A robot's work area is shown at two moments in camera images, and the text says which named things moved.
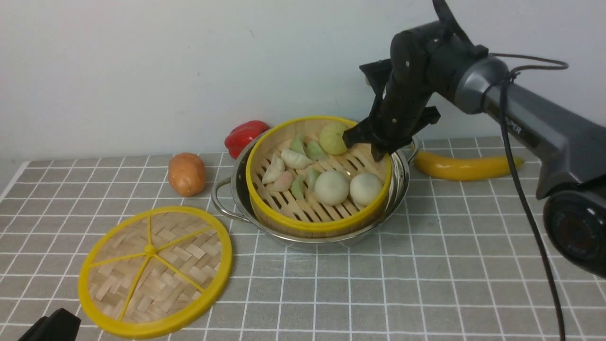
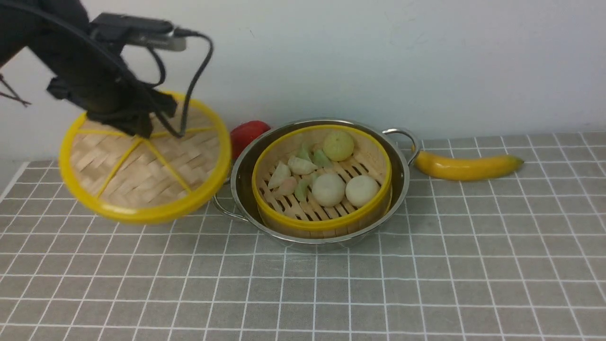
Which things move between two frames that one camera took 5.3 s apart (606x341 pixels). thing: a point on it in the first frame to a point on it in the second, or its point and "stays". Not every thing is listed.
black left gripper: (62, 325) to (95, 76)
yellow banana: (458, 168) stays
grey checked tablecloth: (465, 264) stays
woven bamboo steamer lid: (154, 271) to (113, 172)
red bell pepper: (238, 137) stays
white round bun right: (365, 188) stays
